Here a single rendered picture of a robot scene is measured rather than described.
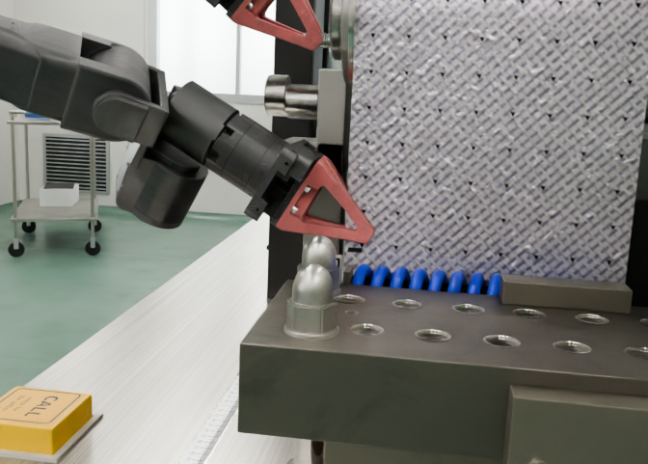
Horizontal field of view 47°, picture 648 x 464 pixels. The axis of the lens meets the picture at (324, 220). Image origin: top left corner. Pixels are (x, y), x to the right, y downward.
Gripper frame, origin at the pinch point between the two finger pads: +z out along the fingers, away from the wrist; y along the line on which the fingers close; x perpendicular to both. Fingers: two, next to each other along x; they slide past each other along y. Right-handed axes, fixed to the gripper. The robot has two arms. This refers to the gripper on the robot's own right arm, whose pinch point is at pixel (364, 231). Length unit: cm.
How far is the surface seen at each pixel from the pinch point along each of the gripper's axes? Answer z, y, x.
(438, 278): 7.1, 3.4, 0.8
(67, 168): -232, -555, -214
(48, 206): -183, -426, -199
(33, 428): -13.1, 13.4, -24.2
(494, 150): 5.3, 0.3, 11.7
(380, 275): 3.0, 3.4, -1.6
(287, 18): -22.0, -33.1, 10.9
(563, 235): 14.0, 0.3, 9.0
